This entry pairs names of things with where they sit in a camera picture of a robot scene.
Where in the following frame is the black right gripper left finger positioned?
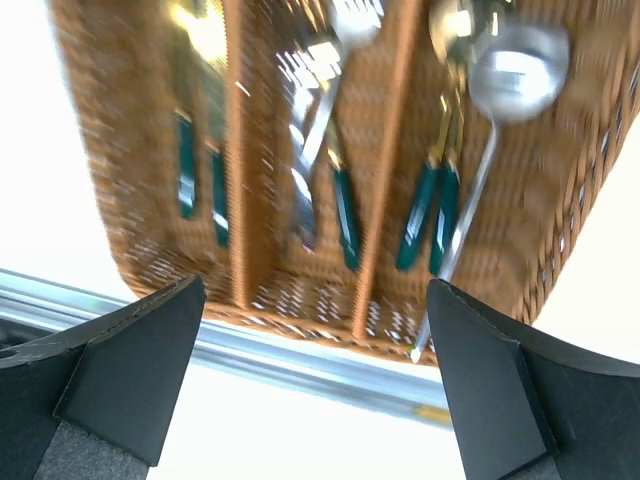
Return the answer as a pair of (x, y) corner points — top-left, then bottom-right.
(1, 276), (206, 479)

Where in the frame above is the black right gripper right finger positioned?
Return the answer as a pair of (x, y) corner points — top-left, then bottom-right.
(427, 279), (639, 479)

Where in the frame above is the gold fork green handle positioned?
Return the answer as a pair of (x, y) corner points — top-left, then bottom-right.
(325, 115), (361, 272)

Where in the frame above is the silver spoon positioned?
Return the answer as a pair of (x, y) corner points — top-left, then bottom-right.
(408, 22), (572, 364)

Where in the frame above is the gold knife green handle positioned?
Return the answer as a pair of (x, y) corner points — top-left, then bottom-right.
(203, 70), (229, 248)
(169, 1), (228, 219)

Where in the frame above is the gold spoon green handle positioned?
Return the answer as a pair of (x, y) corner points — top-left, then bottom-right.
(427, 0), (506, 276)
(394, 0), (481, 274)

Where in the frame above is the silver fork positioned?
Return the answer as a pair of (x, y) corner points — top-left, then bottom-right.
(274, 0), (386, 251)

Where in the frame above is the brown wicker cutlery tray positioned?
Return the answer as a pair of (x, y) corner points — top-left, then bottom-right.
(49, 1), (639, 362)

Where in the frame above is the aluminium table rail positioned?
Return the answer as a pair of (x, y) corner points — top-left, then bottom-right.
(1, 270), (452, 429)

